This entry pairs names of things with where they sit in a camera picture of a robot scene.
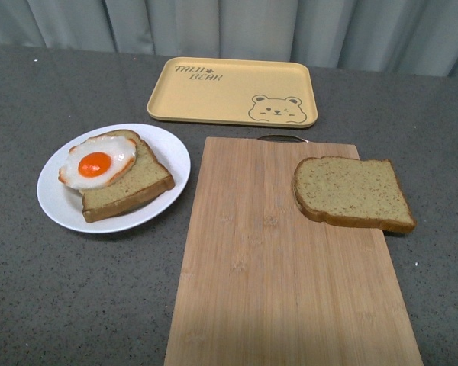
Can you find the white round plate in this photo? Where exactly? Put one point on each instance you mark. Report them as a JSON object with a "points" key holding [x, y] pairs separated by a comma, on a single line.
{"points": [[63, 205]]}

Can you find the yellow bear tray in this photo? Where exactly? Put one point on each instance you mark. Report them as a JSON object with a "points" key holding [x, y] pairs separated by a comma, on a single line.
{"points": [[234, 91]]}

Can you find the bamboo cutting board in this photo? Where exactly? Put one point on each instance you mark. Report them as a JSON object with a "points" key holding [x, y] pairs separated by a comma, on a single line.
{"points": [[261, 284]]}

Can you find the fake fried egg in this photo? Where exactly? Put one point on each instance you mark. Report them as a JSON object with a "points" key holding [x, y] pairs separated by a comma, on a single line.
{"points": [[98, 162]]}

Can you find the grey curtain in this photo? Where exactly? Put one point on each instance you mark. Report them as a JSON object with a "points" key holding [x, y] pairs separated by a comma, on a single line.
{"points": [[414, 37]]}

